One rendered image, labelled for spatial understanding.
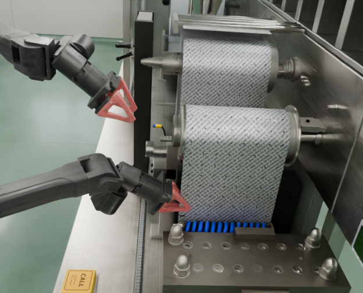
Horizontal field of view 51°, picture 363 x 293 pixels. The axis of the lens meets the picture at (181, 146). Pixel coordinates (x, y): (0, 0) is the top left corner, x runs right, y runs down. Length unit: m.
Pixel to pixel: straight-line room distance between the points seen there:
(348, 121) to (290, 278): 0.35
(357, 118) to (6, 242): 2.11
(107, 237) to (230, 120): 0.50
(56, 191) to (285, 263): 0.52
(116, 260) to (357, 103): 0.69
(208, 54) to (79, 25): 5.61
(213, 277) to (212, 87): 0.49
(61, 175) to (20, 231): 1.77
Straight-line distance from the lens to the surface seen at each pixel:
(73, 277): 0.99
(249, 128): 0.86
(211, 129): 0.84
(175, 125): 0.86
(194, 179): 0.89
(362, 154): 0.80
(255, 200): 0.95
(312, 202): 1.03
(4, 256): 2.44
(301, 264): 0.93
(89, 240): 1.11
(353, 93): 0.84
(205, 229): 0.95
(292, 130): 0.89
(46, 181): 0.81
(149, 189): 0.88
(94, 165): 0.82
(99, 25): 6.52
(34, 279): 2.27
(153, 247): 1.08
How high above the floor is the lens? 1.66
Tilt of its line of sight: 30 degrees down
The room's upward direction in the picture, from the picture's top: 5 degrees clockwise
